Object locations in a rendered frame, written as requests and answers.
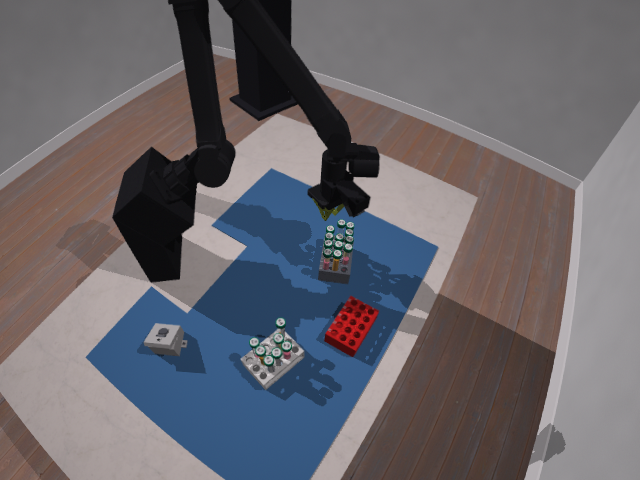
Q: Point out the blue bench mat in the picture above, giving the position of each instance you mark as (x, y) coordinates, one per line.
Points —
(205, 399)

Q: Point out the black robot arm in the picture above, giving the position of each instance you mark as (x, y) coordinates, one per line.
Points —
(213, 167)

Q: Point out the orange tube with green cap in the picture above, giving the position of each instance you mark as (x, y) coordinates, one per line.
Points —
(337, 254)

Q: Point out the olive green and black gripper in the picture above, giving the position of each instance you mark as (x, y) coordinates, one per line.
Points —
(322, 203)

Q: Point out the red tube rack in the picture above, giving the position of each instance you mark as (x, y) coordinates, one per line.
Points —
(341, 336)

